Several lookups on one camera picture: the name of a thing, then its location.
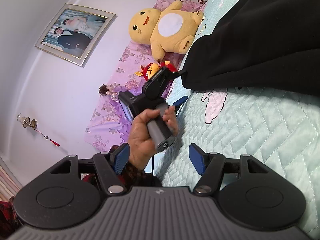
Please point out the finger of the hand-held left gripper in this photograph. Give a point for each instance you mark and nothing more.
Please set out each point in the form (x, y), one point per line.
(180, 102)
(180, 74)

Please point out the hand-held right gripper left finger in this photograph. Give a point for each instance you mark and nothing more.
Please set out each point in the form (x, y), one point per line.
(122, 156)

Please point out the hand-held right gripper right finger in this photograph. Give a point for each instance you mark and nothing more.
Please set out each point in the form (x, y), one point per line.
(195, 157)

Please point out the black pants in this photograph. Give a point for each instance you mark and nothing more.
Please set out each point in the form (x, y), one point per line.
(250, 42)

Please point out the person's left forearm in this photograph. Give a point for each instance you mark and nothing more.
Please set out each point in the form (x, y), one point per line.
(140, 177)

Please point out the person's left hand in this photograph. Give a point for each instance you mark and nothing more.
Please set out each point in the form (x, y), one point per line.
(140, 140)

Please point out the red plush toy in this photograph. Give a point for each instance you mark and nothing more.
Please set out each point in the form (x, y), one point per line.
(150, 70)

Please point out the pink floral blanket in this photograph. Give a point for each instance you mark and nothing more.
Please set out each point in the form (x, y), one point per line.
(130, 55)

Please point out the doll in purple dress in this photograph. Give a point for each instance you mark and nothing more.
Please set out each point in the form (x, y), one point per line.
(103, 90)

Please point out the yellow plush toy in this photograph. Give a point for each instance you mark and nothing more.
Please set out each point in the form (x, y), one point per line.
(170, 25)

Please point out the bee print quilted bedspread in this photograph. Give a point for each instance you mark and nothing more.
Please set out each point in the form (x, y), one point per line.
(250, 135)

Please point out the framed wedding photo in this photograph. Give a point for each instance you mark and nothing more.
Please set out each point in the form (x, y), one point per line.
(72, 33)

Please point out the striped curtain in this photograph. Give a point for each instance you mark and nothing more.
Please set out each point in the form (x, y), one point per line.
(8, 177)

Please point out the person's plaid clothing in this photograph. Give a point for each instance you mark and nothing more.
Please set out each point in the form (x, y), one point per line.
(8, 217)

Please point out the wall lamp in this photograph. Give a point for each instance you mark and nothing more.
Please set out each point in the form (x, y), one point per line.
(25, 121)

